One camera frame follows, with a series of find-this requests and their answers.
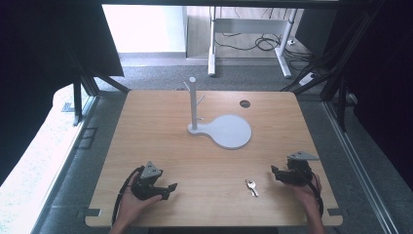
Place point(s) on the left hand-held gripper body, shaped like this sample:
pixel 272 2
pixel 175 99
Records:
pixel 146 188

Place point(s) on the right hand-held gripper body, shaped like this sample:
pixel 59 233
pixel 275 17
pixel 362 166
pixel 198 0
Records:
pixel 297 172

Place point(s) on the person's left hand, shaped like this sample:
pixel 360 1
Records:
pixel 134 206

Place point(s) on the person's right hand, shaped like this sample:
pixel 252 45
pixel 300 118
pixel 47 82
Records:
pixel 305 195

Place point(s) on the white peg stand round base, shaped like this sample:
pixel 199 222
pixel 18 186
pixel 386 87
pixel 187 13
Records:
pixel 229 130

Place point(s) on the white power strip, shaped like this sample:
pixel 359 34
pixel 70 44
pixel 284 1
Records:
pixel 307 79

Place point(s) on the black metal stand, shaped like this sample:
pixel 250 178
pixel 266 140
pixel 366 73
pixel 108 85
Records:
pixel 337 78
pixel 78 97

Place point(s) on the black curtain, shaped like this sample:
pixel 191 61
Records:
pixel 48 65
pixel 383 81

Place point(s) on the aluminium floor rail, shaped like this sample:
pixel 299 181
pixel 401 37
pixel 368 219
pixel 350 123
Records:
pixel 354 162
pixel 65 162

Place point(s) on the white desk frame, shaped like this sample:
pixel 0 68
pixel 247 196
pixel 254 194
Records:
pixel 250 25

